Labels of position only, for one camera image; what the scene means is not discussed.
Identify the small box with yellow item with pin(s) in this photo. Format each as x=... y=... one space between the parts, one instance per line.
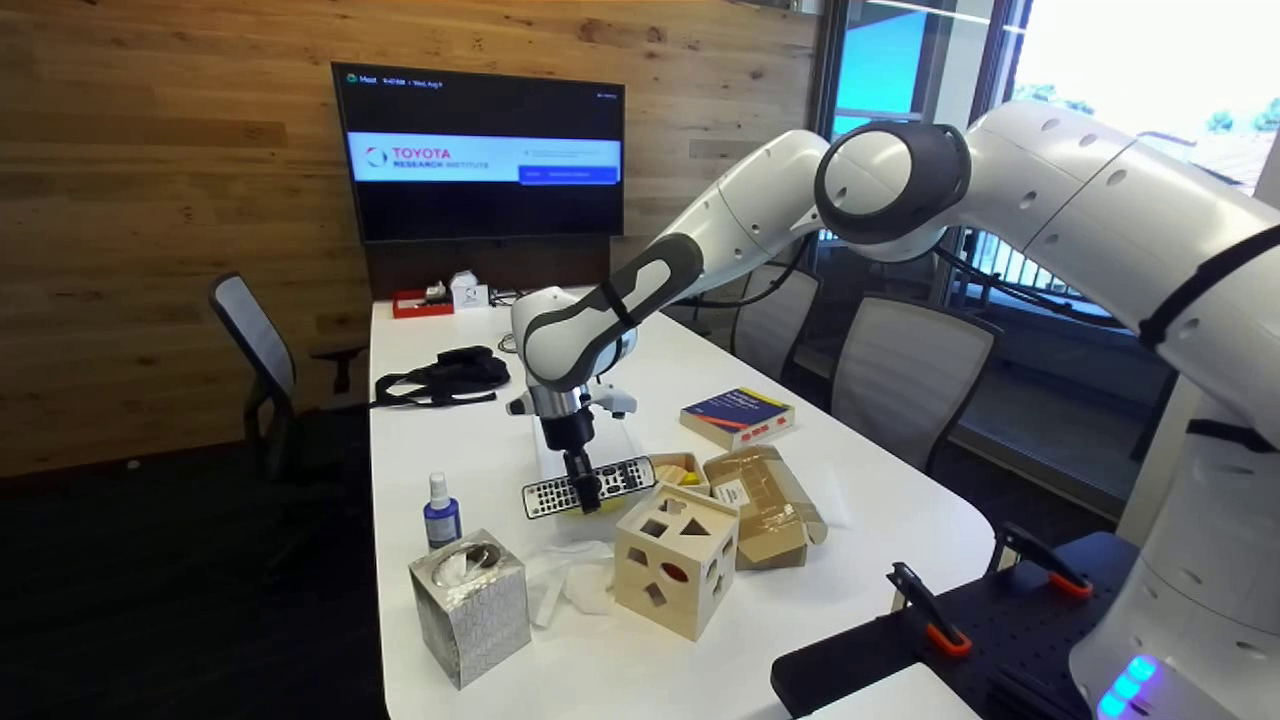
x=677 y=471

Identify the hand sanitiser bottle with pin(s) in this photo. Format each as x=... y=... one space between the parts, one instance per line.
x=441 y=519

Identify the crumpled white plastic wrap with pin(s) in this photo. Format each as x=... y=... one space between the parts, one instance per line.
x=574 y=585

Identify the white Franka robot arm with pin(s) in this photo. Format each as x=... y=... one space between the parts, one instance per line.
x=1064 y=187

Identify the dark window frame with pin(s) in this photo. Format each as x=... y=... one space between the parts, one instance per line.
x=825 y=64

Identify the grey mesh office chair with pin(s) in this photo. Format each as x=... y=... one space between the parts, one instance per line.
x=252 y=340
x=904 y=374
x=774 y=333

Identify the blue and red book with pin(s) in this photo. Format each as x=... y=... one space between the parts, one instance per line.
x=739 y=416

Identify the wall mounted TV screen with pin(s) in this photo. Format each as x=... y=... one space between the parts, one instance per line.
x=483 y=152

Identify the white wrist camera block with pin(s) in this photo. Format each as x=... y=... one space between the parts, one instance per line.
x=615 y=396

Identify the black perforated mount board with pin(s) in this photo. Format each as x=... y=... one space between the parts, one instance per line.
x=852 y=662

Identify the grey tissue box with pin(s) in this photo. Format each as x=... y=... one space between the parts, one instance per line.
x=466 y=613

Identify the flat red object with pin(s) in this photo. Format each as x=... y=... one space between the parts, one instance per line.
x=420 y=307

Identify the wooden shape sorter cube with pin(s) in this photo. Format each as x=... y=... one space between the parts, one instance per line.
x=675 y=564

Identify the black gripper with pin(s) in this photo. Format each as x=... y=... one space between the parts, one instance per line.
x=566 y=430

